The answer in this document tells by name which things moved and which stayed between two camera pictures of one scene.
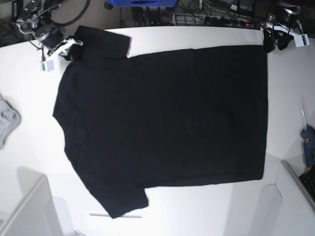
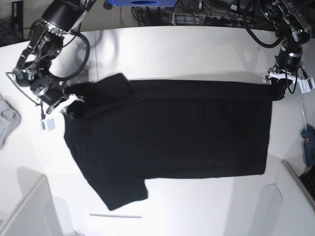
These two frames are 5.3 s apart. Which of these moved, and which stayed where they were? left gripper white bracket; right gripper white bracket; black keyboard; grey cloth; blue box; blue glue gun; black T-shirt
Moved: left gripper white bracket; right gripper white bracket; black T-shirt
Stayed: black keyboard; grey cloth; blue box; blue glue gun
